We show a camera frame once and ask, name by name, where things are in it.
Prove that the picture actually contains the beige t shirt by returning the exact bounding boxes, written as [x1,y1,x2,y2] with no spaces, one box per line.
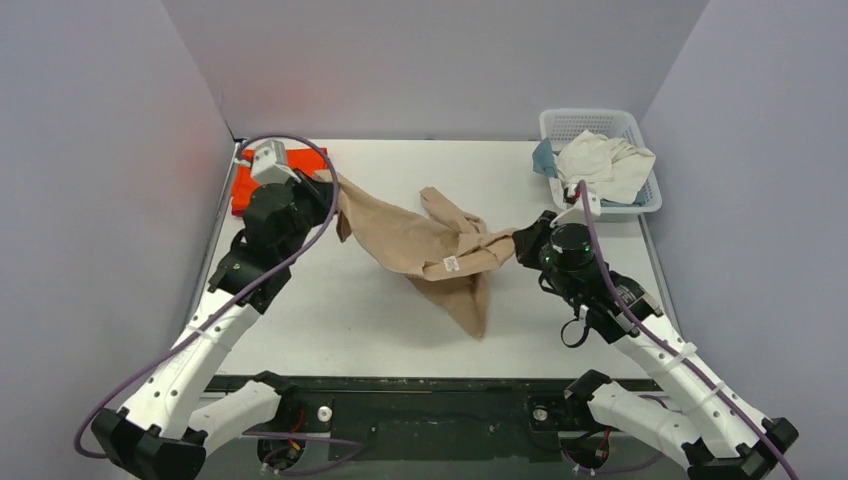
[336,175,516,339]

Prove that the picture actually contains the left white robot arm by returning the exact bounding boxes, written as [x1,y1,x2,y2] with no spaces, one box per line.
[91,171,340,479]

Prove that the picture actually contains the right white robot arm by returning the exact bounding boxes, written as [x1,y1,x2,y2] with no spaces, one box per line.
[512,211,799,479]

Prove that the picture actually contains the folded orange t shirt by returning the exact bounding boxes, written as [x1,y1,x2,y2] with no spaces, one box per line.
[230,148,327,210]

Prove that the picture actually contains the blue t shirt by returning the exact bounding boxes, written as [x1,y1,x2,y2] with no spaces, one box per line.
[531,137,558,178]

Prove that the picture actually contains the white t shirt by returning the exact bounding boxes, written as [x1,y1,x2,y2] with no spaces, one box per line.
[555,130,656,205]

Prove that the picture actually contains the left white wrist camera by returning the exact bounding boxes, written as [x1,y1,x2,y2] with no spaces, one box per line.
[241,139,297,186]

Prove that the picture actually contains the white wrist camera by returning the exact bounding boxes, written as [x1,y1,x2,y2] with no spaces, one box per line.
[241,139,297,186]
[550,183,602,228]

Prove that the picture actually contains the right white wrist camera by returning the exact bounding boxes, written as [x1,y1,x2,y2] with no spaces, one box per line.
[550,183,602,228]

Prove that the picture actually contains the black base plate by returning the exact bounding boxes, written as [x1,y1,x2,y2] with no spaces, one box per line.
[205,374,664,465]

